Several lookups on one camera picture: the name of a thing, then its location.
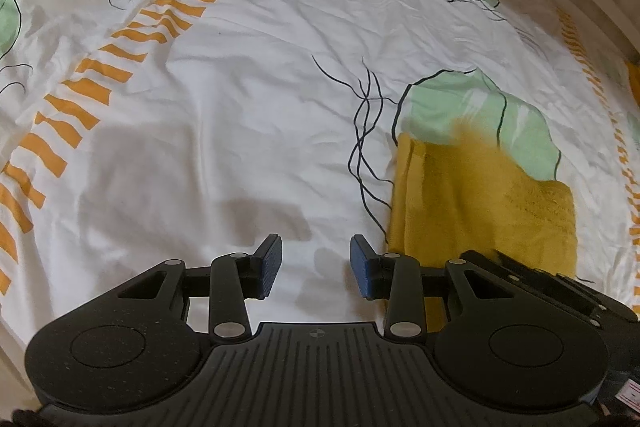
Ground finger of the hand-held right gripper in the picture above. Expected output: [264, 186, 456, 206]
[459, 248, 557, 294]

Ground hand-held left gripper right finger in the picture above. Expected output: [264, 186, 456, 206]
[350, 234, 521, 342]

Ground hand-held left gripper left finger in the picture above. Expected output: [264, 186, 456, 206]
[116, 233, 284, 342]

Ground mustard yellow small garment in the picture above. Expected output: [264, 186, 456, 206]
[385, 117, 581, 333]

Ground white leaf-print bed sheet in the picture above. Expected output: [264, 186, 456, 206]
[0, 0, 640, 408]

